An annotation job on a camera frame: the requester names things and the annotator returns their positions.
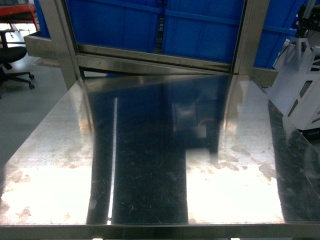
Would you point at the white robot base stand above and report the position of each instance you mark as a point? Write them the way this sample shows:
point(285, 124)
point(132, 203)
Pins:
point(296, 89)

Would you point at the left blue plastic bin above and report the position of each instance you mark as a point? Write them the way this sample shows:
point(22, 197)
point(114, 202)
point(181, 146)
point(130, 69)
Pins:
point(123, 24)

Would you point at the blue plastic bin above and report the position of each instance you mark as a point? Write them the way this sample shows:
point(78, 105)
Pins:
point(202, 29)
point(123, 24)

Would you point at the right blue plastic bin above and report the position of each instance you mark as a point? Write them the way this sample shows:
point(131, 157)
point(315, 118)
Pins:
point(202, 29)

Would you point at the black office chair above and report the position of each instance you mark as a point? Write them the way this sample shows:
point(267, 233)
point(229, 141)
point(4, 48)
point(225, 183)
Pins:
point(10, 55)

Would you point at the stainless steel shelf frame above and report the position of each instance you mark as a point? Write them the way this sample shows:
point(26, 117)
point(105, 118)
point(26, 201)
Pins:
point(75, 58)

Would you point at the red metal table frame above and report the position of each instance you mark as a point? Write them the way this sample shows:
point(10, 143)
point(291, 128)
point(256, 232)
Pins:
point(21, 13)

